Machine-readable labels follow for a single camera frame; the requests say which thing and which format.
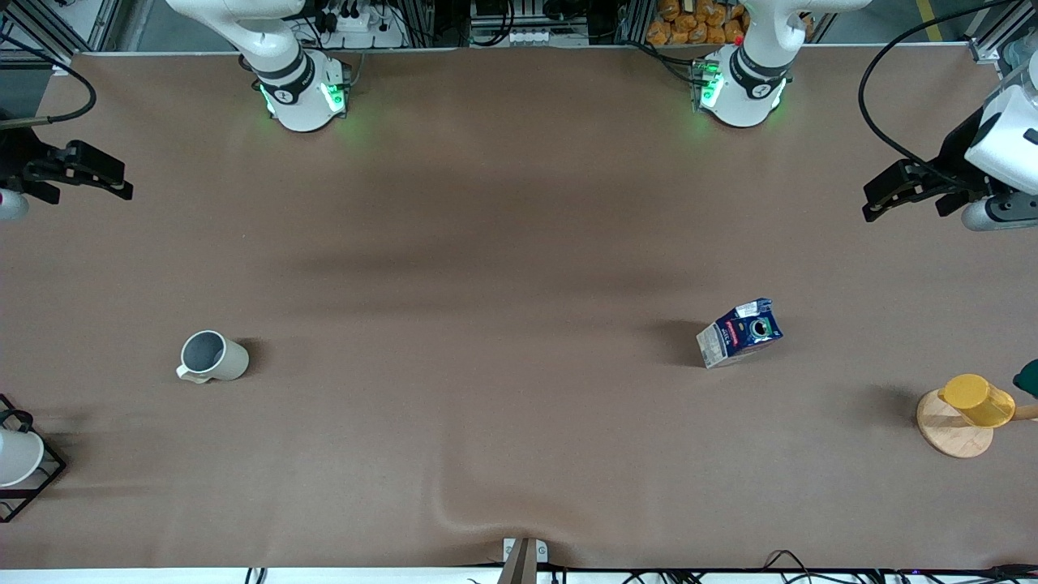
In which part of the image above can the blue milk carton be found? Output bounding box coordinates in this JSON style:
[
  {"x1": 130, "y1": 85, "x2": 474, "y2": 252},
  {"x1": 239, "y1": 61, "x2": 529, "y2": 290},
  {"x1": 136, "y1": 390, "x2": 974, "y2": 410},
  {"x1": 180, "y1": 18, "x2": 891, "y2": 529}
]
[{"x1": 696, "y1": 298, "x2": 784, "y2": 370}]

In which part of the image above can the beige ceramic cup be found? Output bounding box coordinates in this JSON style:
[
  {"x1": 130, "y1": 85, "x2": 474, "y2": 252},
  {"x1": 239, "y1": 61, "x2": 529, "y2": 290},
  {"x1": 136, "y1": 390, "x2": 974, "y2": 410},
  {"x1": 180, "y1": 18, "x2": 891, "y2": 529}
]
[{"x1": 176, "y1": 330, "x2": 250, "y2": 384}]

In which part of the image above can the yellow plastic cup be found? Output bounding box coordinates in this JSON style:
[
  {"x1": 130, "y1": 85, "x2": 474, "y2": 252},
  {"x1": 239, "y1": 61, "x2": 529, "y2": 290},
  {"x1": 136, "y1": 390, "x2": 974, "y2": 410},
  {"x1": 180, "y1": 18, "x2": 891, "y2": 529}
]
[{"x1": 938, "y1": 374, "x2": 1016, "y2": 428}]

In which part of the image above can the round wooden cup stand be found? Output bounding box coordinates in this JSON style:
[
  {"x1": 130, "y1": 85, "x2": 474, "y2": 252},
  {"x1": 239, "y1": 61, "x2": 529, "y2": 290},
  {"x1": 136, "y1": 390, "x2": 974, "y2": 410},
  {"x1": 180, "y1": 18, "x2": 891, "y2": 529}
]
[{"x1": 916, "y1": 389, "x2": 1038, "y2": 459}]

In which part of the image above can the white cup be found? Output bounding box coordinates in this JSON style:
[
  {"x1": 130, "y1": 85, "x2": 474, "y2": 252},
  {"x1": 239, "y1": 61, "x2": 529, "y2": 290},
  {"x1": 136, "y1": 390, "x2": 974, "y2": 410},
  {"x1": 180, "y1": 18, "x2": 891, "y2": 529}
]
[{"x1": 0, "y1": 427, "x2": 45, "y2": 487}]

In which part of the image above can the bag of orange snacks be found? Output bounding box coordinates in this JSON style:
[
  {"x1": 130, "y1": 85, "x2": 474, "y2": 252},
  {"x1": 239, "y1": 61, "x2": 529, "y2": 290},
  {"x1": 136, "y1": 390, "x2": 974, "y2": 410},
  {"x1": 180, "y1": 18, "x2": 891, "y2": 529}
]
[{"x1": 646, "y1": 0, "x2": 748, "y2": 46}]

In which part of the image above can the white power strip with plugs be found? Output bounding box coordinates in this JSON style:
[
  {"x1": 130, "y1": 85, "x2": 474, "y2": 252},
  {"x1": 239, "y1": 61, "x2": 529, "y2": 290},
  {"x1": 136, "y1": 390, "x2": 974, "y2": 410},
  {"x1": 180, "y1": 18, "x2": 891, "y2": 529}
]
[{"x1": 320, "y1": 6, "x2": 406, "y2": 49}]

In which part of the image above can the long white power strip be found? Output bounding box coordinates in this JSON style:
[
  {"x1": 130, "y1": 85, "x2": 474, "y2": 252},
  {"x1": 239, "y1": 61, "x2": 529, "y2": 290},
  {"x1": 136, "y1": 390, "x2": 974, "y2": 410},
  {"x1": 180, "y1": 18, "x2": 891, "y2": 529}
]
[{"x1": 507, "y1": 27, "x2": 590, "y2": 47}]

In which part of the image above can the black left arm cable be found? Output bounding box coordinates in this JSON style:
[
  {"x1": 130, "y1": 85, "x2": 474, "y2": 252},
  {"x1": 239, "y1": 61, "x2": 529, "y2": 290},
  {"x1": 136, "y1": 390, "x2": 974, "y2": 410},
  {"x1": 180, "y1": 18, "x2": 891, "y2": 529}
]
[{"x1": 858, "y1": 0, "x2": 1038, "y2": 192}]

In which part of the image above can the aluminium frame rail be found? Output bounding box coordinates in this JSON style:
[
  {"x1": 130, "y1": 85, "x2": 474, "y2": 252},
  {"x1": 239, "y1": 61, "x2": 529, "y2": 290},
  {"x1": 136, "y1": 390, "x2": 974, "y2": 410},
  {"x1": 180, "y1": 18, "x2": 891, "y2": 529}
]
[{"x1": 967, "y1": 0, "x2": 1038, "y2": 64}]

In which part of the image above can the black wire rack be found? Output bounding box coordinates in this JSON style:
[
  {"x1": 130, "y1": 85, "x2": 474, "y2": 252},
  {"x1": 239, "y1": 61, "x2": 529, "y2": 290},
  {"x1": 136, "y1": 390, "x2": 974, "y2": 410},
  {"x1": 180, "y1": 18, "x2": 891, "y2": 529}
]
[{"x1": 0, "y1": 393, "x2": 67, "y2": 524}]

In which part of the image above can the black cable bundle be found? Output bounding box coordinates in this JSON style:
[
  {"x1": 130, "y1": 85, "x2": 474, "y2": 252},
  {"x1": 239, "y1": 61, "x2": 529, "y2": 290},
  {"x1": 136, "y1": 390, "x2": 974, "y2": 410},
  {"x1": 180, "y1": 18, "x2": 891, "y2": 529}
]
[{"x1": 758, "y1": 549, "x2": 1038, "y2": 584}]

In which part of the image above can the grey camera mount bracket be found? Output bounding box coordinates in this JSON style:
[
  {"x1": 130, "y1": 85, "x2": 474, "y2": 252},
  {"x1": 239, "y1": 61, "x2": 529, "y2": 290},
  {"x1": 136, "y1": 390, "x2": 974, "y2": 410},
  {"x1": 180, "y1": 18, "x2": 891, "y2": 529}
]
[{"x1": 496, "y1": 537, "x2": 549, "y2": 584}]

